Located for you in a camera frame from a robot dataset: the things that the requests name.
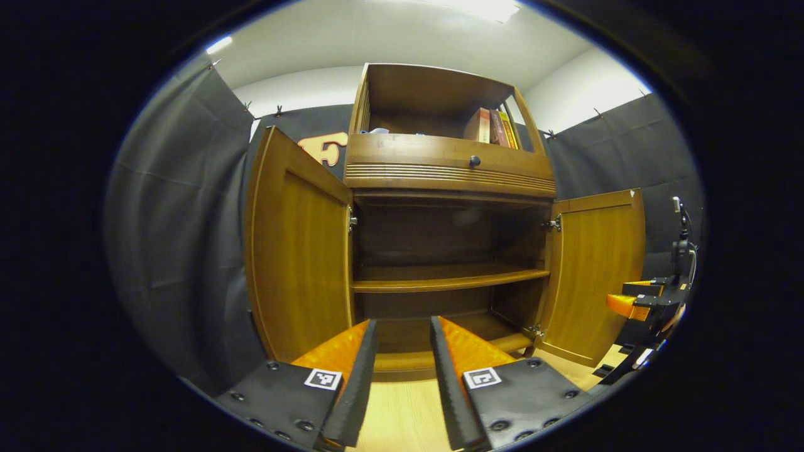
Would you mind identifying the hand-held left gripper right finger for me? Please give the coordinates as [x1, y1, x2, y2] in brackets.
[430, 316, 594, 451]

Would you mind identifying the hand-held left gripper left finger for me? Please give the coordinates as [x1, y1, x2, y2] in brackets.
[217, 319, 379, 449]

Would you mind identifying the wooden shoe cabinet door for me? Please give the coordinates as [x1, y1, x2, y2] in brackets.
[535, 188, 646, 368]
[243, 126, 354, 363]

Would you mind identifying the wooden cabinet drawer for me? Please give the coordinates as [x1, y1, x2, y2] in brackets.
[344, 133, 557, 198]

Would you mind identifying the yellow book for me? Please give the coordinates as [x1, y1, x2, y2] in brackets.
[498, 110, 520, 150]

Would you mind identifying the red-brown book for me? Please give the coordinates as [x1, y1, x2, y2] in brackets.
[489, 109, 509, 147]

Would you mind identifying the tan book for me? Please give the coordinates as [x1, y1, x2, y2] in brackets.
[463, 107, 492, 143]

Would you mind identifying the black backdrop cloth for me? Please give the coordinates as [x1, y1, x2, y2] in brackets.
[104, 53, 705, 396]

